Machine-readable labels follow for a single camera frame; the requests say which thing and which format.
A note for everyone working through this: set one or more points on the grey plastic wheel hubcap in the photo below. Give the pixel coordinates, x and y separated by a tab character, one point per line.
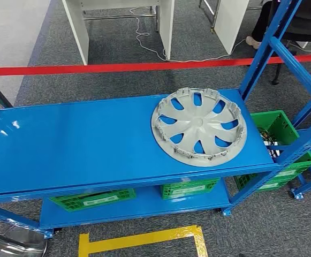
190	124

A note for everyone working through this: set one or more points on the long blue metal shelf rack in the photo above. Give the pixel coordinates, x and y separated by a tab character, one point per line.
77	142

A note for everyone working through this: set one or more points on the green plastic crate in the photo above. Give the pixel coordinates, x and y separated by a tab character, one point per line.
72	202
280	127
168	191

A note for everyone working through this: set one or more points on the red barrier belt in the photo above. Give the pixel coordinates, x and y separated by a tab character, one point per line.
118	67

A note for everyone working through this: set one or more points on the yellow floor tape outline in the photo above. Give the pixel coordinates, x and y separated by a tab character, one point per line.
133	241

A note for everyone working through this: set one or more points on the white desk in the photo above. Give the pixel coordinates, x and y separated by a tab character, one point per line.
77	32
230	25

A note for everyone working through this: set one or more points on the person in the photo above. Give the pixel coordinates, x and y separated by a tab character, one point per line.
259	21

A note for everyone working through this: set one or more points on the chrome stanchion with round base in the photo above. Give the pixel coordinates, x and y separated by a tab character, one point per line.
23	239

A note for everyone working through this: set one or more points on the black office chair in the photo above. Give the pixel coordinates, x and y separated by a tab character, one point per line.
305	21

